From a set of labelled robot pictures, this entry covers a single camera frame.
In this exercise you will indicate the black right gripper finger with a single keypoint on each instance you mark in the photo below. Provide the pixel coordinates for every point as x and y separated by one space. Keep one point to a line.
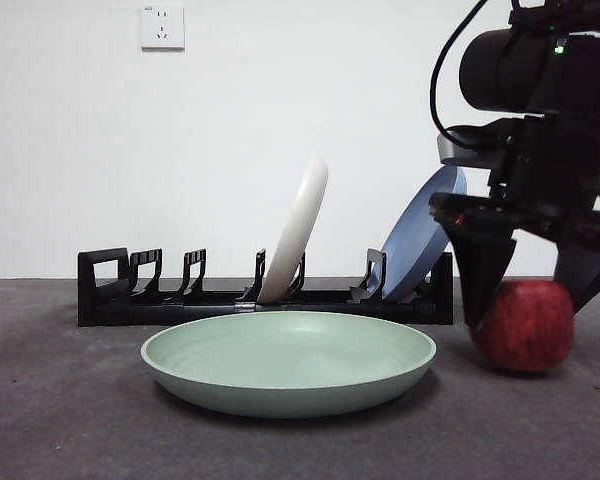
480 270
582 272

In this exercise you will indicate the red apple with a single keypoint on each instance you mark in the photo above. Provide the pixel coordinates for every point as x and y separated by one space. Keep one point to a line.
530 325

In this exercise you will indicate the green plate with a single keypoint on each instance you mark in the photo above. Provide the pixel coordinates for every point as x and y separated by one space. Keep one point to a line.
285 365

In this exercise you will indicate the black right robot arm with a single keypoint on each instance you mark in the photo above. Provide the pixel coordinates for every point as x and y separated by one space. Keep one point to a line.
510 65

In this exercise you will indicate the blue plate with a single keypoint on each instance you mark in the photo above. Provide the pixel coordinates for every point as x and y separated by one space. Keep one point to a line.
415 240

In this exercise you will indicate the white plate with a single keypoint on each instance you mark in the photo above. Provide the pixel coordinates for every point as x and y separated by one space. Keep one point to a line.
300 230

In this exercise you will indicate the black plate rack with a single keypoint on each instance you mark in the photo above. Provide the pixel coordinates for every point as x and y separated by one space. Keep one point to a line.
180 312

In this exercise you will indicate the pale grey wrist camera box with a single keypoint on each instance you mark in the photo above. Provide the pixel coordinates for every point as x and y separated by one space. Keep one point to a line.
455 152

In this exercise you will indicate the white wall socket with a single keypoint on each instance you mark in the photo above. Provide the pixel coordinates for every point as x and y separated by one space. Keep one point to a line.
162 27

